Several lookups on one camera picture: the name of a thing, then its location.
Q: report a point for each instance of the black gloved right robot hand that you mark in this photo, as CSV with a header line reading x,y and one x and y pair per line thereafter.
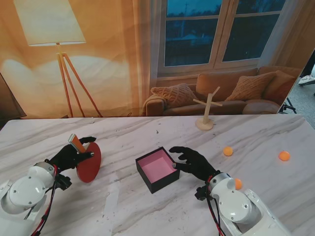
x,y
200,166

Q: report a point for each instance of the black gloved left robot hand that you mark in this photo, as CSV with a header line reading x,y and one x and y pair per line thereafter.
x,y
67,157

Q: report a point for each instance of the red ping pong bat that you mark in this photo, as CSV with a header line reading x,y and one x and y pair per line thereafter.
x,y
89,169

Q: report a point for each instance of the orange ping pong ball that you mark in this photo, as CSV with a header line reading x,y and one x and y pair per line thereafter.
x,y
284,155
239,184
228,151

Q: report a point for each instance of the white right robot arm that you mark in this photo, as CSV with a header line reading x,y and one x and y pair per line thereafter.
x,y
233,206

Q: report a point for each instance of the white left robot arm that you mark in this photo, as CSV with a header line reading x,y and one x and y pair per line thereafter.
x,y
24,194

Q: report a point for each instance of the black box with pink lining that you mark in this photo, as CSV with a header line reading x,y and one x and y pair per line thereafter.
x,y
157,169

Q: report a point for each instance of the wooden mug tree stand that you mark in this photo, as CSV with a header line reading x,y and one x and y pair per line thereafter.
x,y
204,126

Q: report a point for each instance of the printed living room backdrop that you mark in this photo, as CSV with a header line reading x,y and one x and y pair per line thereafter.
x,y
110,61

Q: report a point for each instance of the black tripod stand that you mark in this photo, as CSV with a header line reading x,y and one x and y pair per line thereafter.
x,y
286,106

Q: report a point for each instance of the person with white sneakers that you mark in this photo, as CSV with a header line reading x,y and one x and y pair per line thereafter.
x,y
306,79

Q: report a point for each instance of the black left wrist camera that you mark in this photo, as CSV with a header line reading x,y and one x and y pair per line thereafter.
x,y
64,182

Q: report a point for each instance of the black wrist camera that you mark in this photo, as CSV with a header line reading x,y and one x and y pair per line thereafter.
x,y
64,182
201,193

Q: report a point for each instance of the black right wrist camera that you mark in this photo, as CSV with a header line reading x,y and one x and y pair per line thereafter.
x,y
201,193

